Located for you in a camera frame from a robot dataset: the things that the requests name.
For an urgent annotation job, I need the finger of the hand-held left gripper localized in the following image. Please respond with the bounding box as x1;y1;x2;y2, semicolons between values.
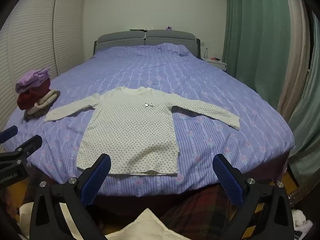
0;126;18;144
14;134;43;162

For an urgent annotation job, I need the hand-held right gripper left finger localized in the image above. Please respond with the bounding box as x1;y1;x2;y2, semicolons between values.
29;153;112;240

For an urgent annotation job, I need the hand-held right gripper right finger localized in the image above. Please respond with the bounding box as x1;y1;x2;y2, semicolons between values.
212;154;293;240

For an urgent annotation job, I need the white polka dot shirt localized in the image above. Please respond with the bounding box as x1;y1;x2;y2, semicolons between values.
44;86;241;176

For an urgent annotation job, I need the folded brown garment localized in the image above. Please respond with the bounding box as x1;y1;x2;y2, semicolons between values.
24;90;61;120

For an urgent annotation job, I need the folded dark red garment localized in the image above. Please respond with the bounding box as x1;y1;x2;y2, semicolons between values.
17;78;51;110

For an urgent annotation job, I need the folded cream pink garment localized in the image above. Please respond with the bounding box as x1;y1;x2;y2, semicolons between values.
27;90;58;114

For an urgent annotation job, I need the folded lilac garment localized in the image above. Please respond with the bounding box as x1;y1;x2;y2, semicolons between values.
15;67;51;93

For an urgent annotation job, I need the white cloth on floor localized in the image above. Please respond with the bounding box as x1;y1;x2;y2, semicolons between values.
106;208;183;240

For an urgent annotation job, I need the crumpled white cloth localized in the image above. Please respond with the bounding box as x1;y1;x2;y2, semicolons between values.
291;209;314;240

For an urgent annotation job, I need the white louvered wardrobe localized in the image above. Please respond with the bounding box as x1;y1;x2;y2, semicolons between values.
0;0;86;130

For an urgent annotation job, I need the green curtain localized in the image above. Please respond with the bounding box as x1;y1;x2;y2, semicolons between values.
221;0;290;110
287;12;320;180

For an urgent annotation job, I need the purple floral striped bedspread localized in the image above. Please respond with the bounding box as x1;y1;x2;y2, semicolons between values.
5;43;295;197

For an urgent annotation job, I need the white nightstand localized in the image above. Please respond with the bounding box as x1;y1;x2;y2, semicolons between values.
201;56;228;72

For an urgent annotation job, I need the beige curtain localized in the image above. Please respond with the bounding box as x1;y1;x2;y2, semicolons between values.
277;0;313;120

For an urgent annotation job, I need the grey padded headboard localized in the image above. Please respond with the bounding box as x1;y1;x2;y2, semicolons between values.
93;29;201;55

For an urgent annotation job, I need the dark bed frame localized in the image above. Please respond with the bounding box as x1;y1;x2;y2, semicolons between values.
25;150;293;220

